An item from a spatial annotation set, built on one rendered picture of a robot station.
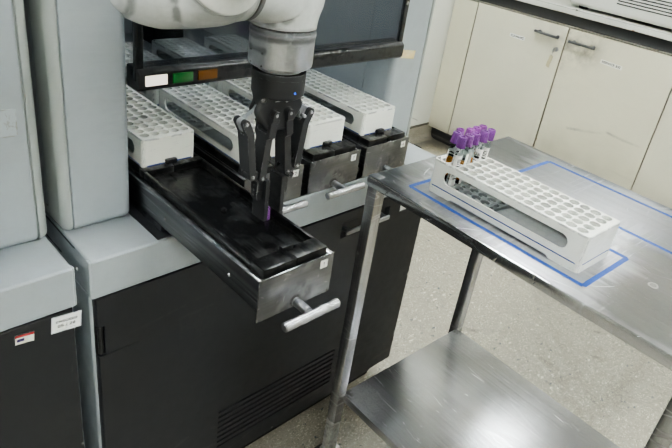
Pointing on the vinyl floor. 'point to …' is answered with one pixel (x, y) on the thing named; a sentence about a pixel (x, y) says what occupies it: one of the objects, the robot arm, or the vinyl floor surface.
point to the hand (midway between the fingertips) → (268, 195)
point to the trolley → (618, 291)
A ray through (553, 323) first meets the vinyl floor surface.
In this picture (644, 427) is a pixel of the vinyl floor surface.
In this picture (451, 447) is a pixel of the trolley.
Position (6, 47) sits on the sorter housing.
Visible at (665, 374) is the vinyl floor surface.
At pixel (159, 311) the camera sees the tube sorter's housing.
